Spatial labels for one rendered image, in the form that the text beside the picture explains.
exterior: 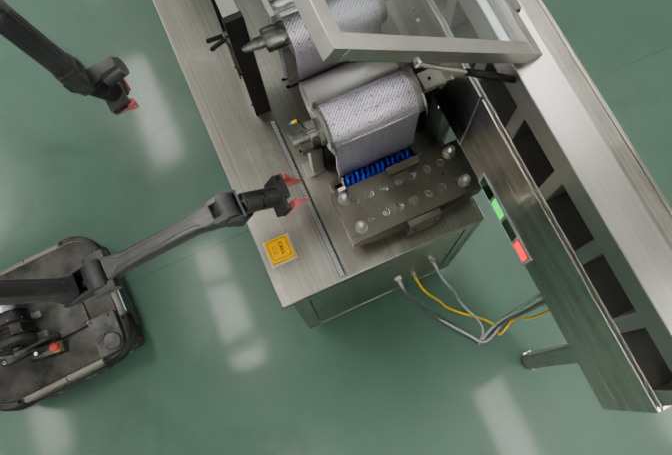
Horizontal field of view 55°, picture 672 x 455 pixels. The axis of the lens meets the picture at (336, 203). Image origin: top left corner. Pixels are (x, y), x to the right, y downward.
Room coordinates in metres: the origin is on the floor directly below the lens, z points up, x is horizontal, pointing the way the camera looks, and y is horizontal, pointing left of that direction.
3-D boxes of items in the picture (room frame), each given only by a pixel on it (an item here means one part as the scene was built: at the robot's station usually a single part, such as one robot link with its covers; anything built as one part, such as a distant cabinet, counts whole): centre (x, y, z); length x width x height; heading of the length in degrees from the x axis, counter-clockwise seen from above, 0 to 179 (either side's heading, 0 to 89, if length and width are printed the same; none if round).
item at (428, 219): (0.45, -0.24, 0.96); 0.10 x 0.03 x 0.11; 108
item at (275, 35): (0.88, 0.11, 1.33); 0.06 x 0.06 x 0.06; 18
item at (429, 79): (0.74, -0.27, 1.28); 0.06 x 0.05 x 0.02; 108
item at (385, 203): (0.53, -0.20, 1.00); 0.40 x 0.16 x 0.06; 108
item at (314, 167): (0.67, 0.06, 1.05); 0.06 x 0.05 x 0.31; 108
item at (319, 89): (0.80, -0.07, 1.17); 0.26 x 0.12 x 0.12; 108
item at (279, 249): (0.42, 0.18, 0.91); 0.07 x 0.07 x 0.02; 18
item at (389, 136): (0.63, -0.12, 1.17); 0.23 x 0.01 x 0.18; 108
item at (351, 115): (0.81, -0.06, 1.16); 0.39 x 0.23 x 0.51; 18
